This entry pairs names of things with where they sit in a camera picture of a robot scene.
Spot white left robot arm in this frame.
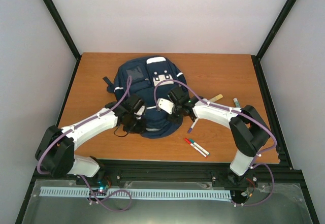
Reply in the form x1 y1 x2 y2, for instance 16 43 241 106
35 94 146 185

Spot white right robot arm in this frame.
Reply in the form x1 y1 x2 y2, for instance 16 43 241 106
157 86 270 179

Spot light blue slotted cable duct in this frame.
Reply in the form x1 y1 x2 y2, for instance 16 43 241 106
39 186 232 202

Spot navy blue backpack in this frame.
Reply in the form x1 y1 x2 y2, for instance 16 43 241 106
103 55 188 139

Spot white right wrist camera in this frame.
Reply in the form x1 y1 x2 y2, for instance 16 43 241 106
157 98 175 115

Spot white glue stick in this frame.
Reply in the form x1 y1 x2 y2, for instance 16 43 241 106
233 98 240 108

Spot red cap whiteboard marker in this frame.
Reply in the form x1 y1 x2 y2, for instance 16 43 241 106
184 138 207 158

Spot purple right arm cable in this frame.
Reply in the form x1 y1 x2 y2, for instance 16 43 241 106
153 79 277 207

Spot green cap whiteboard marker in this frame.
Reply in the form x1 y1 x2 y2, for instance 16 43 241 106
189 139 210 155

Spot yellow highlighter pen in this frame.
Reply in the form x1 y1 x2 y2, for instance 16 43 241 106
209 94 223 103

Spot black aluminium frame rail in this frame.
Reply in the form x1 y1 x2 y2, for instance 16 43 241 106
35 157 303 189

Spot purple cap whiteboard marker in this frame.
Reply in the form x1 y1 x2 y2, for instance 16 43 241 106
187 118 199 134

